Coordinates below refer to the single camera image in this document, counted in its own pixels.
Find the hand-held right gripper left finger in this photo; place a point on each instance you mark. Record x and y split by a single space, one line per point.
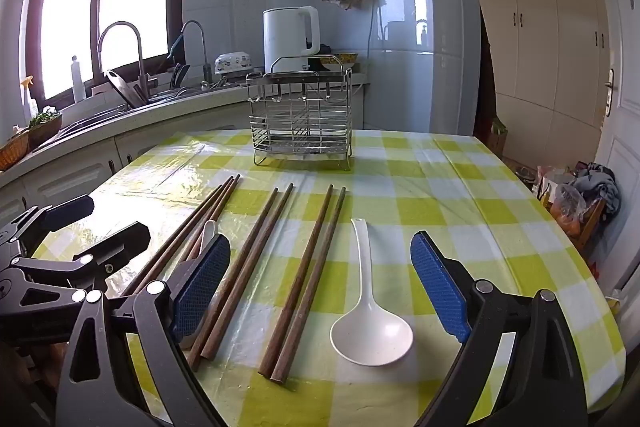
200 289

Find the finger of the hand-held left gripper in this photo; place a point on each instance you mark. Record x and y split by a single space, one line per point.
65 213
117 243

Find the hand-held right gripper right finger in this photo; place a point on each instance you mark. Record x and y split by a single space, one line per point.
440 292

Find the small white spoon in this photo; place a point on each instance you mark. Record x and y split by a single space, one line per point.
207 234

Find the brown wooden chopstick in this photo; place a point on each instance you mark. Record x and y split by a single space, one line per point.
298 277
259 252
313 277
245 257
221 204
201 218
175 238

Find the large white plastic ladle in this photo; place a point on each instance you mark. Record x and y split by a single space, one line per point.
372 337

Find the wicker basket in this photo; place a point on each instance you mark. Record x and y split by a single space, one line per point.
12 152

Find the brown basket with greens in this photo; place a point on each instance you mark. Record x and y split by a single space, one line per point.
45 129

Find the yellow-capped spray bottle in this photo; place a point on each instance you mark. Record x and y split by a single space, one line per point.
30 99

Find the white bottle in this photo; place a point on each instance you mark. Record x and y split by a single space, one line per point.
78 82

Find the dark pan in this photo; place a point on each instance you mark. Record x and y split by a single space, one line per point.
120 89

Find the kitchen counter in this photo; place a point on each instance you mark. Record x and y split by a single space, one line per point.
165 109

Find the clear plastic bag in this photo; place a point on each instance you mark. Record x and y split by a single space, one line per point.
570 206

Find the tall steel kitchen faucet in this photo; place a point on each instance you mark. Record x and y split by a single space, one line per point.
142 74

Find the grey blue cloth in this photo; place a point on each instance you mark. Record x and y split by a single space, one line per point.
597 184

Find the slim steel water faucet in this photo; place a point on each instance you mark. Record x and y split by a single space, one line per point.
206 68

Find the white door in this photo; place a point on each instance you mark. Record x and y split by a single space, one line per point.
625 187

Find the white patterned bowl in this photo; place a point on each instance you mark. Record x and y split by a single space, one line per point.
232 63

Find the dark yellow-rimmed bowl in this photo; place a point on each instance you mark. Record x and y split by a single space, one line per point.
346 58

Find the white electric kettle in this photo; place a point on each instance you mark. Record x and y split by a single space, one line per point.
285 37

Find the cream wardrobe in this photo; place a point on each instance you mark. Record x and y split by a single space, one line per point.
540 32

